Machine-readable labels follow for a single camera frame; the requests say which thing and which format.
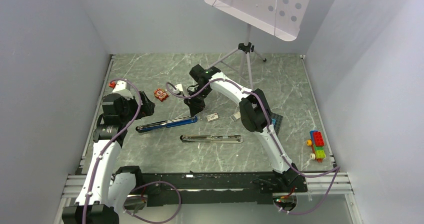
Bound white staple box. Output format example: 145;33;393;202
206;113;219;122

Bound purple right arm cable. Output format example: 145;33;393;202
164;78;341;216

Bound staple box tray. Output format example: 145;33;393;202
230;112;241;122

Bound colourful lego toy car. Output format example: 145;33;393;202
306;130;326;163

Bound black silver stapler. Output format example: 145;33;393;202
180;135;244;143

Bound blue black stapler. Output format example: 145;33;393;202
135;116;198;133

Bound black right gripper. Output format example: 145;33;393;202
183;86;212;117

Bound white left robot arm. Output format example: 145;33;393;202
61;91;155;224

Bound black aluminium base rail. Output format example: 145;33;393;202
61;171;352;207

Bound red cartoon eraser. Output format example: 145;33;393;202
154;88;169;102

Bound dark grey lego baseplate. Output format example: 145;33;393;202
271;112;284;135

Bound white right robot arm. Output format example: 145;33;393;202
184;64;306;192

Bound white perforated music stand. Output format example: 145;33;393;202
204;0;310;88

